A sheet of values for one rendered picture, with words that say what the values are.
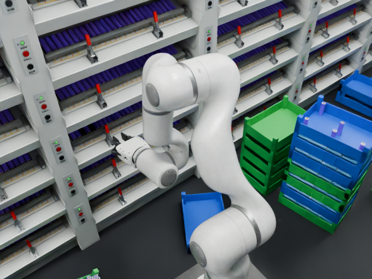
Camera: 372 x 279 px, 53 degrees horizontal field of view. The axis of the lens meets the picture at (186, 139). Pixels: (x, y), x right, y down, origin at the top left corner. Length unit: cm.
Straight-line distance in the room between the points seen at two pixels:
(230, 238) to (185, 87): 36
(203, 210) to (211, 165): 108
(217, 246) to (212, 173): 17
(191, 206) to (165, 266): 35
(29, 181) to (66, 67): 45
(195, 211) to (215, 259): 103
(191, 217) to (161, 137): 87
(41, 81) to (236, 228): 74
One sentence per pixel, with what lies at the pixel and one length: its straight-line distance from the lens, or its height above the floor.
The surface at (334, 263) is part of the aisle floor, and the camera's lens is 188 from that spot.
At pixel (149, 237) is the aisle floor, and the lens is 185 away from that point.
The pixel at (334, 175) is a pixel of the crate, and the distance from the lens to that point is 171.
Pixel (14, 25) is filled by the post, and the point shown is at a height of 109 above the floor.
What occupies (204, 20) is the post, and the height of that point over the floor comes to 90.
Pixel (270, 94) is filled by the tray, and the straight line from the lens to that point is 214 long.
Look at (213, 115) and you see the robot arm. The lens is 86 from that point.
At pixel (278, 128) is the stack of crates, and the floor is 32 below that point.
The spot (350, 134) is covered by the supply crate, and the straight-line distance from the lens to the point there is 172.
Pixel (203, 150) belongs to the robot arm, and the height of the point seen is 95.
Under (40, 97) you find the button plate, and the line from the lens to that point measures 128.
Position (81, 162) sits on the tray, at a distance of 151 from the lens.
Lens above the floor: 154
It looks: 42 degrees down
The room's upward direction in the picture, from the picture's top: 1 degrees counter-clockwise
